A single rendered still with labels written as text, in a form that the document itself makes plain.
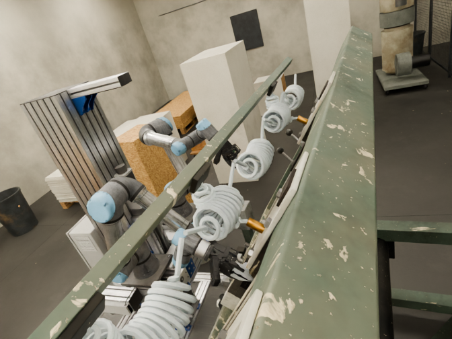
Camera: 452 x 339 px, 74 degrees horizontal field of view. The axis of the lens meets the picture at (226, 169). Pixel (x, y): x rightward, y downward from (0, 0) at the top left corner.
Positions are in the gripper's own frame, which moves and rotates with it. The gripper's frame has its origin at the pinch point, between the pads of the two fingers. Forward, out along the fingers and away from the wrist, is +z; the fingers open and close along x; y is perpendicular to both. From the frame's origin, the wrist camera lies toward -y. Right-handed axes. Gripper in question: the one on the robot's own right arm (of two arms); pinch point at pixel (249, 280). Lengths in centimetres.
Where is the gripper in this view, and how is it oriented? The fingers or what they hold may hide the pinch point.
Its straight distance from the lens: 126.8
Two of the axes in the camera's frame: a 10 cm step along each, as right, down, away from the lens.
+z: 8.9, 4.4, -1.3
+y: 3.7, -5.2, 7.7
